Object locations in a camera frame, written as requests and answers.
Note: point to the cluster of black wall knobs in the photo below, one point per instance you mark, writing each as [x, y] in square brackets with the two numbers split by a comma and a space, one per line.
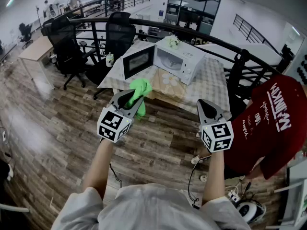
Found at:
[302, 71]

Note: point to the checkered tablecloth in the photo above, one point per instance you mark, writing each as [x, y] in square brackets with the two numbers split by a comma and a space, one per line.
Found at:
[211, 80]

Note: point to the person's grey shirt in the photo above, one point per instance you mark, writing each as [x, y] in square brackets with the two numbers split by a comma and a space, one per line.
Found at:
[153, 210]

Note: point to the person's left forearm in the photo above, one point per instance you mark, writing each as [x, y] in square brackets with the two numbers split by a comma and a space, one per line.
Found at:
[98, 166]

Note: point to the white round floor device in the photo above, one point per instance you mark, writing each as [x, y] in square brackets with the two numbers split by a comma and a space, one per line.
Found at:
[249, 211]

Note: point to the tube ceiling light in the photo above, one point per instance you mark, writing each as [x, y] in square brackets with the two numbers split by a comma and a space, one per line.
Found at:
[10, 2]

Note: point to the blue wall sign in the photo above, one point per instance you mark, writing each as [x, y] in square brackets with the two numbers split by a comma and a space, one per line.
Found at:
[161, 13]

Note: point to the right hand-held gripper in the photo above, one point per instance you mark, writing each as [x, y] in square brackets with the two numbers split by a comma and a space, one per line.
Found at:
[218, 136]

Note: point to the person's right forearm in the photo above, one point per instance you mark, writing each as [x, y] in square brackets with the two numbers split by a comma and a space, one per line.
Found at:
[213, 178]

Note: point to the curved black railing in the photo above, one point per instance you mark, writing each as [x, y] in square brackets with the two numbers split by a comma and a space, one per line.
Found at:
[148, 21]

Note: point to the small decorated bottle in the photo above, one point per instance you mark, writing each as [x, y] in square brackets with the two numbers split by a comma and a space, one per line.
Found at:
[109, 60]

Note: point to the white microwave oven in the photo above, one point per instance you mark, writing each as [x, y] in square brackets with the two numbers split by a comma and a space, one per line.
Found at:
[192, 56]

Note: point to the green cloth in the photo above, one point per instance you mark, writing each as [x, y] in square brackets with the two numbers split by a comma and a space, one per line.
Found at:
[141, 86]

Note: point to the white power strip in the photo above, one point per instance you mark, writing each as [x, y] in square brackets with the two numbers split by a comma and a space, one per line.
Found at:
[233, 196]

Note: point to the black framed glass partition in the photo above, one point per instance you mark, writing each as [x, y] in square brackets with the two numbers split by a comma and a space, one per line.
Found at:
[192, 11]

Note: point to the white metal frame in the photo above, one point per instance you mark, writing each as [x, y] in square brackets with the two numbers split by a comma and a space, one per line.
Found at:
[297, 190]

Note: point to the light wooden desk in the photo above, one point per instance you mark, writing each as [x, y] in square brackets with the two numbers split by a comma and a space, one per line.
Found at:
[36, 49]

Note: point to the black mesh high-back office chair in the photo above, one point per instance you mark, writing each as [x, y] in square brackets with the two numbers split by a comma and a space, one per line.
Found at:
[120, 35]

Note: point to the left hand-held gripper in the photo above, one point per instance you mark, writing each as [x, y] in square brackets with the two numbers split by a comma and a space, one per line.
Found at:
[112, 126]

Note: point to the beige daisy placemat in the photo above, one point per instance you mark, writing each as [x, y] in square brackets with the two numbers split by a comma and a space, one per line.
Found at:
[158, 85]

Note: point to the white flower bouquet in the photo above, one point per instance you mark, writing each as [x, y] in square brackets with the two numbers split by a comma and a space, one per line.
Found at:
[173, 42]

